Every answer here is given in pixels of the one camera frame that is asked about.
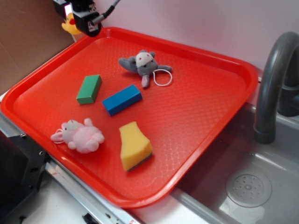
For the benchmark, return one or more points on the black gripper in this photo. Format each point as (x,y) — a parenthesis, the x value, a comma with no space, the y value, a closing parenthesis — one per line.
(84,13)

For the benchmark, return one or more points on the yellow rubber duck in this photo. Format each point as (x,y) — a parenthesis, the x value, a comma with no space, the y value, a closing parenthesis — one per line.
(70,25)

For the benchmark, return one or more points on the brown cardboard panel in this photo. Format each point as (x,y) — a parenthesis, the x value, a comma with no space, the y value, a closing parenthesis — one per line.
(30,35)

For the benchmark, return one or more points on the green rectangular block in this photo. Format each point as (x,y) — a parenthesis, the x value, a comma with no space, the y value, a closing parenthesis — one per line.
(89,89)

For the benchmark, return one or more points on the grey plush mouse toy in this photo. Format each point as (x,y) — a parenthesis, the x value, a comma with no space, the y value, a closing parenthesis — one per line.
(143,64)

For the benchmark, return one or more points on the blue rectangular block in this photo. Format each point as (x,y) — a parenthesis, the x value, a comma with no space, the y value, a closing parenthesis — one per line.
(122,100)

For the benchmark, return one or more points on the red plastic tray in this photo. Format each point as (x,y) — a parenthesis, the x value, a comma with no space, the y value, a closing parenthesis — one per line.
(181,119)

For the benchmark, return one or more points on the pink plush bunny toy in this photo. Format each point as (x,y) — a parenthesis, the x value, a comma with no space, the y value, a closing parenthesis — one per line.
(83,137)

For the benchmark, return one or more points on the yellow sponge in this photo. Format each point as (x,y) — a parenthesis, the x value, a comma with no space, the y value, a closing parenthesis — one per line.
(135,146)

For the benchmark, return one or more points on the grey toy faucet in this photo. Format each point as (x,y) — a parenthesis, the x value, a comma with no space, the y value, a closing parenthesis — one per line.
(279,88)

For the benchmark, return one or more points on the grey plastic sink basin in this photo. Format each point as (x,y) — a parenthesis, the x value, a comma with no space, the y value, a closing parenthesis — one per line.
(203,188)

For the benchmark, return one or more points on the sink drain cover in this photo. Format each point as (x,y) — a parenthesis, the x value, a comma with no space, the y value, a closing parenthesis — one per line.
(248,188)

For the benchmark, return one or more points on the black metal bracket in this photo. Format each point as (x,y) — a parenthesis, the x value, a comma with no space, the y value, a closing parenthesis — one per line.
(22,162)

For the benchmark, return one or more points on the silver metal rail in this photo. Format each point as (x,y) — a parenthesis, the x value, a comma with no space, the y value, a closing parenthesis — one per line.
(64,199)

